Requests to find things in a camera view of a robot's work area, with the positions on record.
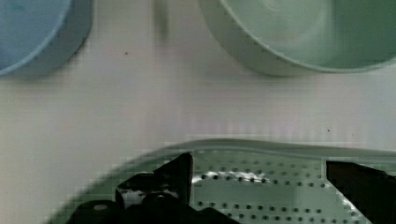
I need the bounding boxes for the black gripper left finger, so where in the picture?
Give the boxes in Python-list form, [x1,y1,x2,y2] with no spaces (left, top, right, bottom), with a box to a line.
[65,153,239,224]

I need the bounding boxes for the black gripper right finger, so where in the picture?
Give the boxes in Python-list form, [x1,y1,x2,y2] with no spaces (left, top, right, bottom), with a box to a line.
[326,161,396,224]

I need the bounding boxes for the green plastic strainer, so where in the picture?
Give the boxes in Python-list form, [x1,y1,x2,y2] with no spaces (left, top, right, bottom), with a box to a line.
[45,139,395,224]

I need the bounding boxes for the green mug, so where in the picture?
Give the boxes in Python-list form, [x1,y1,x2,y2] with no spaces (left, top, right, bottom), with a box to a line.
[197,0,396,76]

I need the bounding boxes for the blue cup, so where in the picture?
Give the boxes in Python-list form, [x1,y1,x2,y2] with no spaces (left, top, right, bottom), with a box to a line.
[0,0,93,78]

